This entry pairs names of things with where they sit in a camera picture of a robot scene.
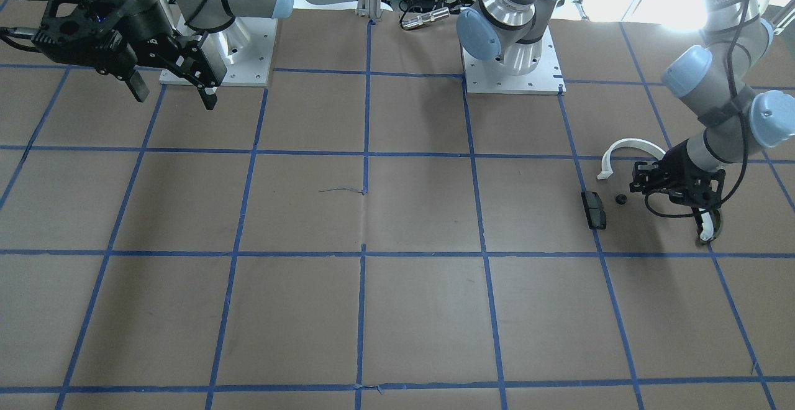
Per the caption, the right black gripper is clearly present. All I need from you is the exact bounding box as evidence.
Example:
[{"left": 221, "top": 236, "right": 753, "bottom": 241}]
[{"left": 32, "top": 0, "right": 226, "bottom": 111}]

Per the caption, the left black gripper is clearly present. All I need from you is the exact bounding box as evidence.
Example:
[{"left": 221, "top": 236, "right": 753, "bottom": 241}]
[{"left": 629, "top": 139, "right": 726, "bottom": 207}]

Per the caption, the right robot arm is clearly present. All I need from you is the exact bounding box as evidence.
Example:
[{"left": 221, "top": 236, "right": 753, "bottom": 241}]
[{"left": 2, "top": 0, "right": 294, "bottom": 110}]

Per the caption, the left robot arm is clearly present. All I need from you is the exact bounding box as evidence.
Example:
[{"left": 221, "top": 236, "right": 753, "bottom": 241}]
[{"left": 457, "top": 0, "right": 793, "bottom": 211}]

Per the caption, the white curved plastic part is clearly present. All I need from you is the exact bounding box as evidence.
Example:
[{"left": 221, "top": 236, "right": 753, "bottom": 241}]
[{"left": 596, "top": 139, "right": 666, "bottom": 181}]

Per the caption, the black brake pad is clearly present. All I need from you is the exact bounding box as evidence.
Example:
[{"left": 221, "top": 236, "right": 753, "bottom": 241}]
[{"left": 580, "top": 190, "right": 607, "bottom": 230}]

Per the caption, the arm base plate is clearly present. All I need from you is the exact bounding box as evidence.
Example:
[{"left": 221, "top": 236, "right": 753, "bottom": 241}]
[
  {"left": 159, "top": 17, "right": 279, "bottom": 88},
  {"left": 461, "top": 28, "right": 567, "bottom": 95}
]

